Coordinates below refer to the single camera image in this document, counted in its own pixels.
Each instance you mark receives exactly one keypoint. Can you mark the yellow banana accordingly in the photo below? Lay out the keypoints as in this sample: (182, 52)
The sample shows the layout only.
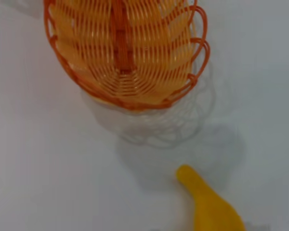
(212, 207)

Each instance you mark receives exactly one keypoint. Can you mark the orange woven plastic basket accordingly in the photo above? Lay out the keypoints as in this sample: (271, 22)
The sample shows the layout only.
(125, 48)

